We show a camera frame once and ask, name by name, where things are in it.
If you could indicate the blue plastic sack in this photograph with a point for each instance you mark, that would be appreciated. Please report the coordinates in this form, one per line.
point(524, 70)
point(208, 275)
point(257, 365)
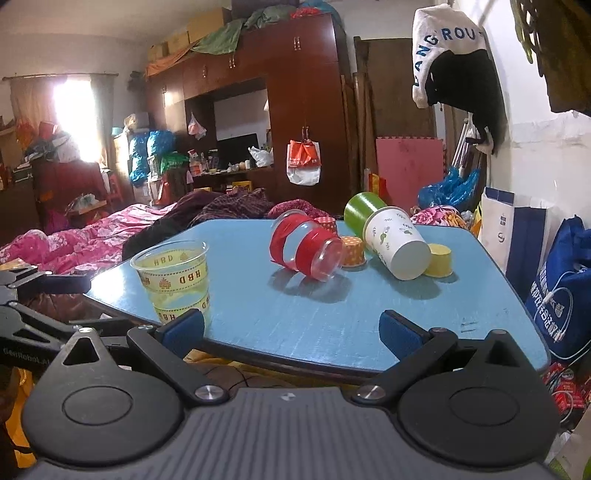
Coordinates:
point(147, 152)

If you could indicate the blue plastic bags heap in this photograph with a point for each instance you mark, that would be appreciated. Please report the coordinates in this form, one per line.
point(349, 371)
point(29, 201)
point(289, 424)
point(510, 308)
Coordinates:
point(445, 189)

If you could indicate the yellow small cup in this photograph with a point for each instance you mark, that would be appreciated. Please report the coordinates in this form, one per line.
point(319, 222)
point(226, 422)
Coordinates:
point(439, 261)

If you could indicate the dark purple cloth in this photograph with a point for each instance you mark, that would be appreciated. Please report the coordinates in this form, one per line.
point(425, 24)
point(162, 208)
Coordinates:
point(231, 205)

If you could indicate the window curtain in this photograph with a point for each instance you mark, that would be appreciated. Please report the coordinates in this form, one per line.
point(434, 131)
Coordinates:
point(30, 104)

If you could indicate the white and black hanging garment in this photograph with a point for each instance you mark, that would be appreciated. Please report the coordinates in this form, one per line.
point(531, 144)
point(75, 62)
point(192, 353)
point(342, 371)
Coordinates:
point(455, 69)

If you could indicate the cardboard box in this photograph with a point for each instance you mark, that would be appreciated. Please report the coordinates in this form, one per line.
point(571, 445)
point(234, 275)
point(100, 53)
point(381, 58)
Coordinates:
point(203, 23)

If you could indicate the white paper cup green print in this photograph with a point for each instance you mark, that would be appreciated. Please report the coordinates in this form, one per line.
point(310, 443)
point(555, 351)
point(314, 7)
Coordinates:
point(392, 240)

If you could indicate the red packets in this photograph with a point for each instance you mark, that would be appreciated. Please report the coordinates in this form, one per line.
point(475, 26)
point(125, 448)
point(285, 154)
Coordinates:
point(565, 385)

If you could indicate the orange dotted small cup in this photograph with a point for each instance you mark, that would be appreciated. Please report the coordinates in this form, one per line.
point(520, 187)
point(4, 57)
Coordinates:
point(352, 251)

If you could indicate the red small cup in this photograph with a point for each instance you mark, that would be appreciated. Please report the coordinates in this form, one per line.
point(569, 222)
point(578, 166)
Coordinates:
point(325, 225)

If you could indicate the dark wooden board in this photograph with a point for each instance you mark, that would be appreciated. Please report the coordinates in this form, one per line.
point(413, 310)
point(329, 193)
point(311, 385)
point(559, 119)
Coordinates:
point(397, 87)

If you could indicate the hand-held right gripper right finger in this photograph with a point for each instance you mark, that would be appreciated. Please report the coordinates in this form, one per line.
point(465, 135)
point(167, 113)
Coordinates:
point(400, 333)

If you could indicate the floral cloth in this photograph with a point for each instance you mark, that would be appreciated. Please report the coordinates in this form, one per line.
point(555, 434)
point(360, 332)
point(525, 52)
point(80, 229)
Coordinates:
point(438, 217)

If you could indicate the clear cup with red stripes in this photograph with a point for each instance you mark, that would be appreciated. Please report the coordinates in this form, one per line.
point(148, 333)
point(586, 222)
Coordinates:
point(304, 244)

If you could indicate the olive hanging garment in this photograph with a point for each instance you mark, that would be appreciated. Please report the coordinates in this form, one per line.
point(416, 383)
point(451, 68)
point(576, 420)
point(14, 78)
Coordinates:
point(563, 50)

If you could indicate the clear cup with yellow print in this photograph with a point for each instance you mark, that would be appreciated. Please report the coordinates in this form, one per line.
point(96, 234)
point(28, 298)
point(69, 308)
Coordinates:
point(171, 277)

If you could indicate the red and white plastic bag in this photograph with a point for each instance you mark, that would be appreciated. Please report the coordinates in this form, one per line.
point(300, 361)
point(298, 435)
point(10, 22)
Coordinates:
point(303, 161)

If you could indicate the pink foam mat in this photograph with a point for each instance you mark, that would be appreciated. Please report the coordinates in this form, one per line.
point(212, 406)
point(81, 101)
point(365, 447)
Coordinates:
point(408, 170)

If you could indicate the red armchair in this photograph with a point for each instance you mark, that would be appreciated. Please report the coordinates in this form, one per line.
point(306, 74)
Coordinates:
point(69, 184)

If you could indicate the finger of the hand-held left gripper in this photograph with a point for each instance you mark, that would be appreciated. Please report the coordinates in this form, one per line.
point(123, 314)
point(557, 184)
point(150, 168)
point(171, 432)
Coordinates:
point(55, 284)
point(37, 323)

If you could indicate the green cloth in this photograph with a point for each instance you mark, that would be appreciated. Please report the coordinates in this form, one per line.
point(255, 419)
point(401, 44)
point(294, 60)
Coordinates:
point(221, 37)

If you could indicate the blue tote bag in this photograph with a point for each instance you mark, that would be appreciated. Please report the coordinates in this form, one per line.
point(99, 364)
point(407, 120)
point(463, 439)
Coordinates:
point(565, 295)

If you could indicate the brown wooden wardrobe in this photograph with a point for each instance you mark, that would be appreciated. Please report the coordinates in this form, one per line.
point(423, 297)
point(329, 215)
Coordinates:
point(304, 92)

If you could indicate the pink floral blanket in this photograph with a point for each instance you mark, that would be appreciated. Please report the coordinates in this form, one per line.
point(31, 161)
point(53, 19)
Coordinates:
point(87, 233)

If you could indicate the black television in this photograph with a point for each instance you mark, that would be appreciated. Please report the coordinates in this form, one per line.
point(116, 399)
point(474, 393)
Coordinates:
point(238, 150)

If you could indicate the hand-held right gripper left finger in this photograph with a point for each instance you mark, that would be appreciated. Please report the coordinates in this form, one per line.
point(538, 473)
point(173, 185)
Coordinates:
point(183, 330)

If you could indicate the blue and white paper bag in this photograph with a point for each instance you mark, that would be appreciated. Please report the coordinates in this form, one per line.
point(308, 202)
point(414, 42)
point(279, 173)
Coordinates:
point(526, 249)

